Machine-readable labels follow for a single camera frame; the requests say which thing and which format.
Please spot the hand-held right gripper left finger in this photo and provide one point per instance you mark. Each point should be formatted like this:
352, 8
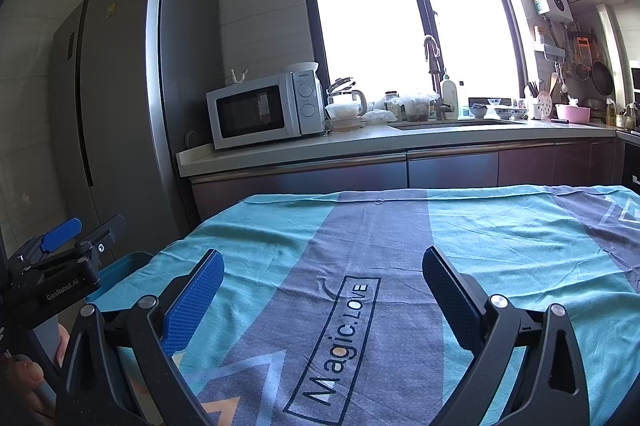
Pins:
192, 301

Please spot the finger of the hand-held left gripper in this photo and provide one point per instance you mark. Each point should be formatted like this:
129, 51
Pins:
102, 236
60, 235

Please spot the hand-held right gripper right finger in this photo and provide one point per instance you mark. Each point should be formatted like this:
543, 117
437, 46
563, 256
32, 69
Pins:
450, 301

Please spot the blue plastic bin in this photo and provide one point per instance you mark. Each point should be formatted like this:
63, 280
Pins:
125, 268

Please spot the person's left hand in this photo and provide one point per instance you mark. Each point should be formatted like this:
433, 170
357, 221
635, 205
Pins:
25, 376

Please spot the teal and grey printed blanket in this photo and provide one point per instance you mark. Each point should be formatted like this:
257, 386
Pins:
350, 246

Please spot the grey refrigerator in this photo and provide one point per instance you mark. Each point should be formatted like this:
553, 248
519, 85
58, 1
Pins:
125, 106

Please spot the kitchen counter with brown cabinets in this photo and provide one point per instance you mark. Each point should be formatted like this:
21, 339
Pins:
350, 176

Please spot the steel kitchen sink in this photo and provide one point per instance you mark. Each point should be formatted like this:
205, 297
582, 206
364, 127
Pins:
460, 124

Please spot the white microwave oven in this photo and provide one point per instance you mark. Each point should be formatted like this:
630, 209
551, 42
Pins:
250, 111

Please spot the clear bag of food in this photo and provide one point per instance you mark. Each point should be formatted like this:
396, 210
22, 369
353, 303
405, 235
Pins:
419, 109

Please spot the blue patterned bowl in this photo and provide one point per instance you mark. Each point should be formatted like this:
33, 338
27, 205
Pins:
510, 113

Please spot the white plastic bag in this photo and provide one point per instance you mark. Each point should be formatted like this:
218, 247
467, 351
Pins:
380, 116

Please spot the white soap bottle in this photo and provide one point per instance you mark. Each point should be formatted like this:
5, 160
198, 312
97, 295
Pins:
450, 99

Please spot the brown food container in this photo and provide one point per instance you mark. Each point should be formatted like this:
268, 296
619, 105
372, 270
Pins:
347, 125

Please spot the glass jar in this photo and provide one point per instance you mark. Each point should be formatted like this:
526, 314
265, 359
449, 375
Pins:
393, 105

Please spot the white figurine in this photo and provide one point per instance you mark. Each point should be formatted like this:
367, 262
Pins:
237, 77

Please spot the white dotted utensil holder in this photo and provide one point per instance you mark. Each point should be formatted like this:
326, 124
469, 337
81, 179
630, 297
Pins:
542, 109

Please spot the steel kitchen faucet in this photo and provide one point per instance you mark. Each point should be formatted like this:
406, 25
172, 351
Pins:
436, 86

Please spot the pink bowl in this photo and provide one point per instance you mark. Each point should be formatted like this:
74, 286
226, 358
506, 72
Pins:
572, 114

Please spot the black built-in oven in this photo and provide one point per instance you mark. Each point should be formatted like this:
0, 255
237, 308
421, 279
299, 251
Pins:
632, 166

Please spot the glass kettle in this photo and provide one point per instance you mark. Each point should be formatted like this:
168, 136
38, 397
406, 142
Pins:
350, 95

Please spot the oil bottle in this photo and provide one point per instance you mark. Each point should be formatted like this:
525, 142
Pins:
610, 112

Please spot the wide white bowl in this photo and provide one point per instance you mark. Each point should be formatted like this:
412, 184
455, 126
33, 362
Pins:
302, 67

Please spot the small hanging pan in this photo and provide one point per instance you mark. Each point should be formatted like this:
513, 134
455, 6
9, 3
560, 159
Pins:
582, 71

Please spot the black frying pan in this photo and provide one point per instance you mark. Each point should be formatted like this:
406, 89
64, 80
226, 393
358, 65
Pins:
602, 79

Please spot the orange grater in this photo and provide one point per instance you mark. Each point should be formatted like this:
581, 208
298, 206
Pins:
583, 49

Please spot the black range hood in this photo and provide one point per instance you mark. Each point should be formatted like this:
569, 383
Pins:
635, 76

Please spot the large kitchen window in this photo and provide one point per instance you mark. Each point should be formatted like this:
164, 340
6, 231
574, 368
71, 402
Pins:
365, 16

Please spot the white wall rack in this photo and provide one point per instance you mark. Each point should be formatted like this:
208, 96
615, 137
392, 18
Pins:
549, 50

